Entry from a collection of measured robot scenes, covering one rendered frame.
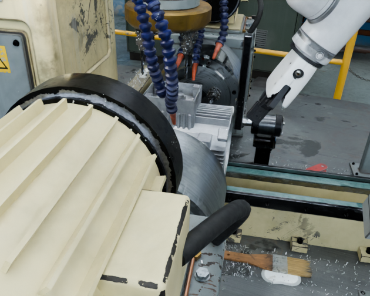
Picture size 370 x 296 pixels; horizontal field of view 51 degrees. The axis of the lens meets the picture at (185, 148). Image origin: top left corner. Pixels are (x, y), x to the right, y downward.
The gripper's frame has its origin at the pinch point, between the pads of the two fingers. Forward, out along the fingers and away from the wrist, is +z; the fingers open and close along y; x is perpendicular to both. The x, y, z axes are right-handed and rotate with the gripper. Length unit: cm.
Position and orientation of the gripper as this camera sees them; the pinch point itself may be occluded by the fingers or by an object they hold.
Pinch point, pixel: (257, 112)
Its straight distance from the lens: 84.7
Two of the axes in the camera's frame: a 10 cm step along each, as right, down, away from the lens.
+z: -5.2, 6.8, 5.1
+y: 1.8, -5.0, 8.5
